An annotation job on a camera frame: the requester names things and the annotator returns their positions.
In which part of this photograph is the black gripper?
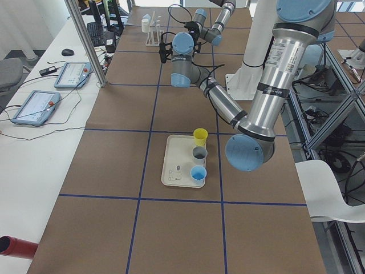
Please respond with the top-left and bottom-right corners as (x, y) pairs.
(184, 21), (200, 40)

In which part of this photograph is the white ikea cup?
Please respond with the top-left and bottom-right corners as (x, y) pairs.
(141, 18), (150, 33)

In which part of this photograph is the light blue plastic cup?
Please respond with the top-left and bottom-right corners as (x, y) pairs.
(190, 166), (207, 182)

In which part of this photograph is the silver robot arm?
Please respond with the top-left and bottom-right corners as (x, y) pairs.
(171, 1), (336, 171)
(184, 0), (236, 46)

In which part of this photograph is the yellow plastic cup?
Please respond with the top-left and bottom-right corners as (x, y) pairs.
(193, 128), (208, 146)

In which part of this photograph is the grey plastic cup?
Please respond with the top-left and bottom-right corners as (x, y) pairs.
(192, 146), (208, 166)

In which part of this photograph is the black keyboard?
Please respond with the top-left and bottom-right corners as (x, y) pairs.
(87, 22), (105, 47)

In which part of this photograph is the far teach pendant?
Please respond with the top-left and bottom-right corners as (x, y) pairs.
(54, 62), (92, 89)

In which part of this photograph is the teach pendant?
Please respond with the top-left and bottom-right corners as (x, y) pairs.
(54, 62), (92, 89)
(10, 90), (61, 126)

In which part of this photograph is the black computer mouse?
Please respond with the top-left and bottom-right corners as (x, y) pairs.
(61, 49), (74, 57)

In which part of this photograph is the cream rabbit tray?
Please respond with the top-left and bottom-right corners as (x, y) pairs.
(161, 135), (205, 188)

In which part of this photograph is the near teach pendant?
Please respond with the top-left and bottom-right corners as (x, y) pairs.
(10, 90), (61, 126)

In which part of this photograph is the white chair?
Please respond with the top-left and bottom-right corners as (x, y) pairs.
(295, 160), (364, 223)

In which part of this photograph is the red cylinder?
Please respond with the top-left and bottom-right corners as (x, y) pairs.
(1, 236), (38, 259)

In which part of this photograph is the white wire cup rack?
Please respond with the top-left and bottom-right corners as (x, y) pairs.
(145, 11), (163, 47)

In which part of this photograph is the aluminium frame post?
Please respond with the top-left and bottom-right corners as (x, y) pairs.
(64, 0), (107, 87)

